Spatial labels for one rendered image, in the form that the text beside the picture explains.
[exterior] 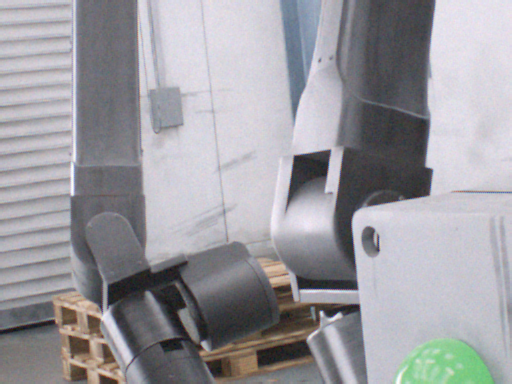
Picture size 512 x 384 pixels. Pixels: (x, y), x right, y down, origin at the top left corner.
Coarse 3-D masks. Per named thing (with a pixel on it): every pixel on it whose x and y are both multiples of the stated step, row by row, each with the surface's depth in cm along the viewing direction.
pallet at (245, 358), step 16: (304, 320) 665; (304, 336) 626; (80, 352) 641; (224, 352) 605; (240, 352) 608; (256, 352) 613; (272, 352) 656; (64, 368) 648; (80, 368) 645; (96, 368) 610; (112, 368) 596; (208, 368) 638; (224, 368) 612; (240, 368) 608; (256, 368) 613; (272, 368) 617; (288, 368) 621
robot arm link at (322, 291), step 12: (372, 192) 67; (384, 192) 66; (396, 192) 67; (360, 204) 66; (372, 204) 66; (300, 288) 72; (312, 288) 71; (324, 288) 70; (336, 288) 69; (348, 288) 68; (300, 300) 72; (312, 300) 71; (324, 300) 70; (336, 300) 69; (348, 300) 68
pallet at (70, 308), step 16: (272, 272) 646; (288, 272) 641; (288, 288) 656; (64, 304) 633; (80, 304) 612; (96, 304) 602; (288, 304) 620; (304, 304) 622; (64, 320) 640; (80, 320) 615; (96, 320) 608
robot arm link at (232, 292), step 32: (96, 224) 97; (128, 224) 97; (96, 256) 96; (128, 256) 96; (192, 256) 99; (224, 256) 99; (128, 288) 97; (192, 288) 97; (224, 288) 97; (256, 288) 97; (224, 320) 96; (256, 320) 98
